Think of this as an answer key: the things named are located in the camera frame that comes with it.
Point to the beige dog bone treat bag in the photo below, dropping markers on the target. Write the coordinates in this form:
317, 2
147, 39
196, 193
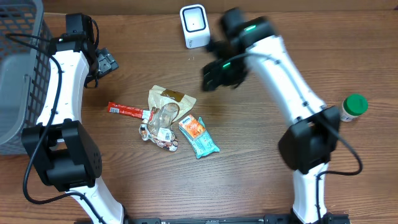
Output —
165, 107

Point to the white barcode scanner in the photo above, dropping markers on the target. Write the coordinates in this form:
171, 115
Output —
195, 26

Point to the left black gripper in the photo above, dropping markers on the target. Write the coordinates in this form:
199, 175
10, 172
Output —
106, 62

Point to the small green lidded jar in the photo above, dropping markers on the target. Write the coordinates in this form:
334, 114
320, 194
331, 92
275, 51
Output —
353, 106

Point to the grey plastic mesh basket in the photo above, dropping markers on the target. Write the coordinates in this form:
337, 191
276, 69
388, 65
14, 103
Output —
25, 70

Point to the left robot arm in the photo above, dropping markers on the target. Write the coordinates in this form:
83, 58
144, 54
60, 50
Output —
60, 149

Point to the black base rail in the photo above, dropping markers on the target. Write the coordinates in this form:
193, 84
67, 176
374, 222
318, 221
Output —
267, 219

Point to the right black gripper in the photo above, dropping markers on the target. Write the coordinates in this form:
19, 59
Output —
212, 76

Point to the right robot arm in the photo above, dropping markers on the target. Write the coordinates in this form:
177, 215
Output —
306, 146

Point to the teal orange tissue pack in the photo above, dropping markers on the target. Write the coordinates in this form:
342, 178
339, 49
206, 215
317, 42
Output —
204, 145

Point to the red snack stick packet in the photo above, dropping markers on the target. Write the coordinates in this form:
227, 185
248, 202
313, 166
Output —
129, 111

